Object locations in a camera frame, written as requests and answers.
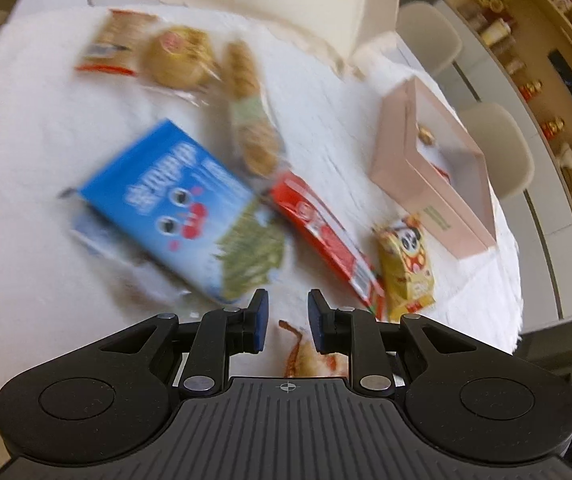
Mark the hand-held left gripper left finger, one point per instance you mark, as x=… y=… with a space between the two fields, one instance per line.
x=262 y=322

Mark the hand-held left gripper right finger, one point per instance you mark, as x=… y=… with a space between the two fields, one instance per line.
x=315 y=322

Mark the orange clear snack packet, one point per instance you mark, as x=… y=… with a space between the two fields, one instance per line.
x=306 y=360

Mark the red snack packet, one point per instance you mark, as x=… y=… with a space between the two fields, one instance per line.
x=321 y=225

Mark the yellow panda snack box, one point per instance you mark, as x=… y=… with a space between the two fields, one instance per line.
x=408 y=265

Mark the blue seaweed snack packet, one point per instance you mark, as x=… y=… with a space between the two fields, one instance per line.
x=165 y=195

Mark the pink cardboard box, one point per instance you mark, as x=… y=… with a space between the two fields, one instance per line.
x=401 y=160

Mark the long clear cookie packet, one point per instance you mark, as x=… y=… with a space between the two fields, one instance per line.
x=251 y=110

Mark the round pastry clear packet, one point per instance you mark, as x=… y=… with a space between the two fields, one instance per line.
x=178 y=57

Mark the red white wafer packet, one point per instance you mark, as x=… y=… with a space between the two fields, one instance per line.
x=110 y=42

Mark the small red white packet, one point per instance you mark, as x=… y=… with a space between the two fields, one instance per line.
x=441 y=170

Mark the gold wrapped candy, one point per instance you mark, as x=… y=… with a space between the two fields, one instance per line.
x=424 y=132

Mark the white plastic chair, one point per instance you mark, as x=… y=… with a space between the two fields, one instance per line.
x=501 y=145
x=428 y=35

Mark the white figurine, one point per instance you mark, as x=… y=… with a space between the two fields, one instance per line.
x=570 y=155

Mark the red gold jar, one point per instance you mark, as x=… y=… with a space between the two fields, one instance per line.
x=552 y=127
x=531 y=90

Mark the yellow bottles on shelf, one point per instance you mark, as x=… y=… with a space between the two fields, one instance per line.
x=496 y=30

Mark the wooden display shelf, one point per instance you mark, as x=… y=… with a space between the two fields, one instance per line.
x=531 y=30

